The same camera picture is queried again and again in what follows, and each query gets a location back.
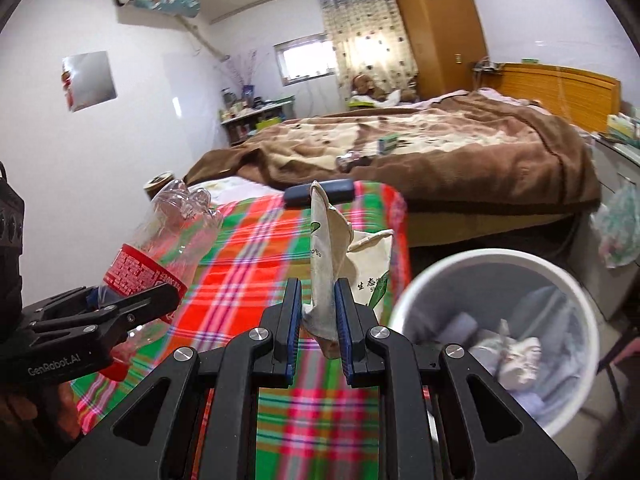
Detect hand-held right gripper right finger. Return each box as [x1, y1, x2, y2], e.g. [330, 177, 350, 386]
[334, 277, 573, 480]

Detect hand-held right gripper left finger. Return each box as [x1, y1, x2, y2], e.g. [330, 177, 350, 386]
[52, 277, 303, 480]

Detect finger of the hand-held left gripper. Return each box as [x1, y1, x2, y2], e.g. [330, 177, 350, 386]
[30, 282, 181, 357]
[22, 286, 102, 328]

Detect clear plastic bottle red label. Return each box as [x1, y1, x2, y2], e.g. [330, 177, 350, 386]
[100, 179, 224, 382]

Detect white patterned carton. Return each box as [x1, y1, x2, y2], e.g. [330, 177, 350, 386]
[472, 320, 543, 391]

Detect white round bin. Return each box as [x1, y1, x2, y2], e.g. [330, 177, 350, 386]
[389, 247, 601, 438]

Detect plaid tablecloth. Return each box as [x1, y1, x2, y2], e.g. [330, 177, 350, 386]
[70, 180, 413, 480]

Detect grey bin liner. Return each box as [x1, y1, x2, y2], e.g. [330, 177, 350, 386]
[405, 262, 583, 426]

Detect brown thermos mug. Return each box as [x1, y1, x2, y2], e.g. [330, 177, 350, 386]
[143, 171, 176, 201]

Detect dark blue case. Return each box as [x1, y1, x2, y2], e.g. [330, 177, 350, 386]
[283, 180, 355, 207]

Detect white floral bedsheet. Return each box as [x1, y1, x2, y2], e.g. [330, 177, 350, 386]
[200, 176, 286, 206]

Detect small silver object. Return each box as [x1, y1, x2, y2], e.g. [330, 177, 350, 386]
[336, 151, 373, 171]

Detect cluttered white shelf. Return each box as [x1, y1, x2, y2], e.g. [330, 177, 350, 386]
[220, 96, 297, 147]

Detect brown patterned blanket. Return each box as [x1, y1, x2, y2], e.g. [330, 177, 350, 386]
[184, 89, 601, 213]

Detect red hanging ornament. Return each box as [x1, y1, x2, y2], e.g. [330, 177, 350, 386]
[61, 70, 76, 111]

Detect brown teddy bear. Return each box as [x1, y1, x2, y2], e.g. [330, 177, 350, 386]
[350, 74, 388, 103]

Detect dried branches in vase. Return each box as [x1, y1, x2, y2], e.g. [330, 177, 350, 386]
[215, 50, 261, 96]

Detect small window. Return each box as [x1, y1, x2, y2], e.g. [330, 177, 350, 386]
[274, 34, 337, 86]

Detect wrapped air conditioner pipe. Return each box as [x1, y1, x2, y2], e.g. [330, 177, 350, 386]
[180, 16, 231, 61]

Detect pink bed sheet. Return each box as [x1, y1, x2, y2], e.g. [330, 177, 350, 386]
[475, 87, 543, 111]

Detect pink plastic stool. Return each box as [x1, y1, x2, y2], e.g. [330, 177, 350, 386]
[612, 341, 640, 367]

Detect black chair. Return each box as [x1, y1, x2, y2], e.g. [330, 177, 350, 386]
[595, 285, 640, 411]

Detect hanging plastic bag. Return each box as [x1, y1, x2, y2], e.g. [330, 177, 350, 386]
[590, 182, 640, 268]

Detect patterned curtain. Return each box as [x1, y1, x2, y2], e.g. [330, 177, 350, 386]
[316, 0, 418, 93]

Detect white bedside cabinet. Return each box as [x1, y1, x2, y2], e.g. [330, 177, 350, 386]
[587, 132, 640, 321]

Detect wooden wardrobe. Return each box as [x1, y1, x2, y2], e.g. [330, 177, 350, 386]
[391, 0, 493, 101]

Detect wooden headboard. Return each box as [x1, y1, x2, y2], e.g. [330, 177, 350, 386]
[495, 62, 623, 133]

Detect stack of small boxes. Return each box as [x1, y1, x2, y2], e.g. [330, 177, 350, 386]
[606, 112, 640, 148]

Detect square wall mirror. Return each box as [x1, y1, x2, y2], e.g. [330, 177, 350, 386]
[62, 51, 117, 112]

